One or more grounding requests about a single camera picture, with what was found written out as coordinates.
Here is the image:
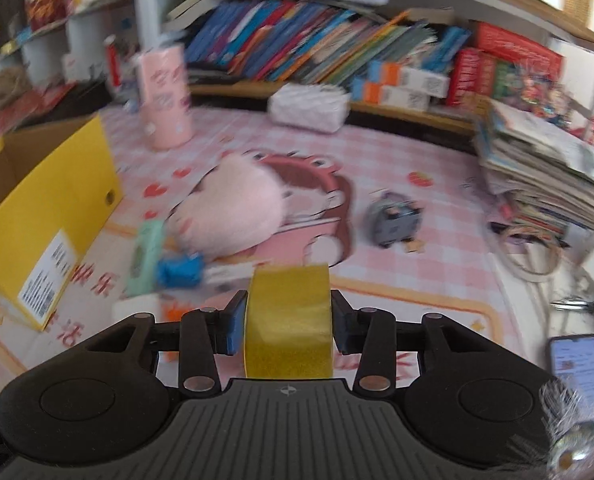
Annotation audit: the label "small white red box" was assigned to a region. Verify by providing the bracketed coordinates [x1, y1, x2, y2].
[201, 260, 271, 289]

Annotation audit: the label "blue object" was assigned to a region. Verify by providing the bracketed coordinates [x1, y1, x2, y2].
[156, 252, 205, 288]

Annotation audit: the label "gold tape roll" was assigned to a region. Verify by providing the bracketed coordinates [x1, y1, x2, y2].
[243, 264, 334, 380]

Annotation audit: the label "white eraser block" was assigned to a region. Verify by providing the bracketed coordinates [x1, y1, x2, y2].
[109, 294, 163, 326]

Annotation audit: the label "grey toy car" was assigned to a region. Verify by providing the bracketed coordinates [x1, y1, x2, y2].
[365, 191, 423, 248]

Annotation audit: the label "pink checkered desk mat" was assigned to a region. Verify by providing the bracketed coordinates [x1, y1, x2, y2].
[0, 107, 547, 390]

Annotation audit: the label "pink plush pig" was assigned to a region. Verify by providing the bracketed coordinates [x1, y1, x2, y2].
[167, 153, 285, 259]

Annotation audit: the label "metal nail clipper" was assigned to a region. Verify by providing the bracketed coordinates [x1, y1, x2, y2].
[550, 296, 594, 315]

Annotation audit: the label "smartphone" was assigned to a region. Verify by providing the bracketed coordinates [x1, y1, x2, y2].
[548, 334, 594, 408]

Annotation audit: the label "yellow cardboard box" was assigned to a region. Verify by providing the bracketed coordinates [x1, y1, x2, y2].
[0, 115, 123, 330]

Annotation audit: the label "pink cylindrical cup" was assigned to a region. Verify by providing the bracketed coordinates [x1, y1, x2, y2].
[135, 44, 193, 151]

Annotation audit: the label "stack of papers and notebooks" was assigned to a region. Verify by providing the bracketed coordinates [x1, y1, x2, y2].
[474, 100, 594, 235]

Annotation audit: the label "white quilted purse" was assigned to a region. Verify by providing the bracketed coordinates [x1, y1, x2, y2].
[267, 84, 350, 134]

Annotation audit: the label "orange white box lower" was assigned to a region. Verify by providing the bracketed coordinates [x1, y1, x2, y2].
[351, 78, 429, 113]

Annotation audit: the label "orange white box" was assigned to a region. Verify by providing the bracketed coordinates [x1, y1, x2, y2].
[367, 61, 450, 99]
[351, 78, 429, 113]

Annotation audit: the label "orange white box upper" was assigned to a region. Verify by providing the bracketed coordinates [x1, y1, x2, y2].
[367, 61, 450, 99]

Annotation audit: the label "red dictionary books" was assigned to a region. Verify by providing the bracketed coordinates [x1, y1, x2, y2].
[445, 22, 564, 112]

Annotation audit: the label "row of leaning books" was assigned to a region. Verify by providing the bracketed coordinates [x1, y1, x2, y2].
[184, 0, 472, 88]

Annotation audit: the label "white tape ring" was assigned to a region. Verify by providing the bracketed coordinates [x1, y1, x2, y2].
[499, 224, 563, 283]

